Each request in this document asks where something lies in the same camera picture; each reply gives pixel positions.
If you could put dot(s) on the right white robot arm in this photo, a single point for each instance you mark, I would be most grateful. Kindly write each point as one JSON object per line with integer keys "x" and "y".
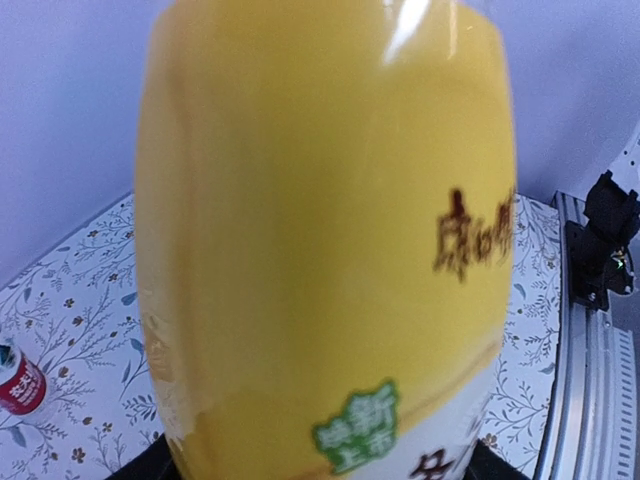
{"x": 625, "y": 167}

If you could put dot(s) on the red cap water bottle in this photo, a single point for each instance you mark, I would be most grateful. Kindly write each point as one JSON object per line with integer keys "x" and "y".
{"x": 25, "y": 390}

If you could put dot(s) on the floral patterned table mat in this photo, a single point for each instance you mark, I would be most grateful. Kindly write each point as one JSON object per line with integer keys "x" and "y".
{"x": 74, "y": 313}

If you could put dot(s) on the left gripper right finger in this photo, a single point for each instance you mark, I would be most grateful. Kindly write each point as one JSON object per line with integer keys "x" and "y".
{"x": 486, "y": 465}

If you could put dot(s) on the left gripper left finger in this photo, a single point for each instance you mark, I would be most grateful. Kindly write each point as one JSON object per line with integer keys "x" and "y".
{"x": 155, "y": 463}

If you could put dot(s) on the front aluminium rail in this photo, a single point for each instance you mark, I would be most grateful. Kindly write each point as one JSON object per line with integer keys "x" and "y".
{"x": 593, "y": 420}

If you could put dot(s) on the yellow juice bottle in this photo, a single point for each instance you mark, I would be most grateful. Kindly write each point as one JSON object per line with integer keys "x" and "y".
{"x": 324, "y": 209}

